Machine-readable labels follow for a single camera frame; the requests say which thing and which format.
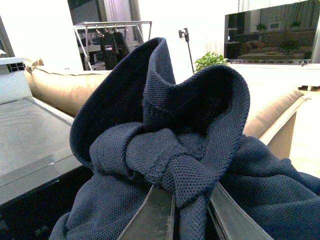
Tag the dark navy knit garment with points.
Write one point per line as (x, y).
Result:
(140, 129)

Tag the grey front-load washing machine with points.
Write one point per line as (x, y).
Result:
(39, 175)

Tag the metal clothes rack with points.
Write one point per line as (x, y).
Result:
(88, 36)

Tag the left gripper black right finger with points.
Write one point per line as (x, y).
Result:
(230, 221)

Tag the black hanging garment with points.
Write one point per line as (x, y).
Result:
(114, 48)

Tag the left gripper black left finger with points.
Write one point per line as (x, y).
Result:
(155, 219)

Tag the flat screen television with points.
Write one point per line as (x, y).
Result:
(285, 34)

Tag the white tv cabinet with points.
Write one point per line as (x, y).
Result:
(307, 75)

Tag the black phone tripod stand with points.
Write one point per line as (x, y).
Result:
(184, 34)

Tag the beige fabric sofa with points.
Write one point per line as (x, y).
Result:
(271, 117)

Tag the green potted plant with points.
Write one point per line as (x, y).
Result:
(209, 59)

